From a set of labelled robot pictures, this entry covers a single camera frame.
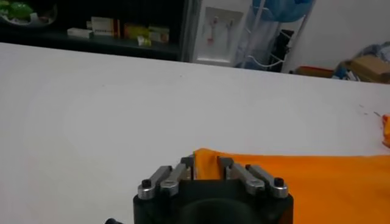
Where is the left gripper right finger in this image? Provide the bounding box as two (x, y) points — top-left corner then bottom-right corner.
(216, 156), (289, 199)

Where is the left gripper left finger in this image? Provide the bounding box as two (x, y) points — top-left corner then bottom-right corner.
(137, 155), (196, 200)

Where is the orange t-shirt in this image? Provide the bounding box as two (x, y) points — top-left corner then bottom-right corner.
(193, 113), (390, 224)

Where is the grey blue clothes pile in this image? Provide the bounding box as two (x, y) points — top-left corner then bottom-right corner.
(355, 41), (390, 63)

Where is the white water dispenser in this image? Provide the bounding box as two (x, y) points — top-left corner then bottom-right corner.
(192, 0), (254, 68)

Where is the small green medicine box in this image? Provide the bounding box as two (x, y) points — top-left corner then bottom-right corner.
(136, 35), (152, 47)

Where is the blue white bag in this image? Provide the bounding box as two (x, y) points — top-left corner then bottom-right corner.
(332, 61), (361, 82)

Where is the white green medicine box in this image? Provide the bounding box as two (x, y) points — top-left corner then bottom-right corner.
(148, 25), (170, 44)

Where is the black shelf unit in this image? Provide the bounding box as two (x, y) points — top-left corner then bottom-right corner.
(0, 0), (202, 63)

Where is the yellow green medicine box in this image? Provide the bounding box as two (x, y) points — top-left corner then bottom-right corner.
(122, 23), (151, 40)

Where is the stack of brown cardboard boxes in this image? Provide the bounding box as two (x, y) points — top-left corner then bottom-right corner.
(342, 54), (390, 85)

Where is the white red medicine box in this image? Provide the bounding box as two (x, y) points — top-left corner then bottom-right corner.
(90, 16), (121, 38)

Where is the flat white medicine box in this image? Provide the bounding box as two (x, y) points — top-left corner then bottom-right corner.
(66, 27), (94, 40)

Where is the bowl with green items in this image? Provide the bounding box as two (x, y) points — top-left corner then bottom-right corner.
(0, 1), (58, 29)

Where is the white wire jug rack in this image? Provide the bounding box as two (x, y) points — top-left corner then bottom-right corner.
(234, 0), (316, 72)

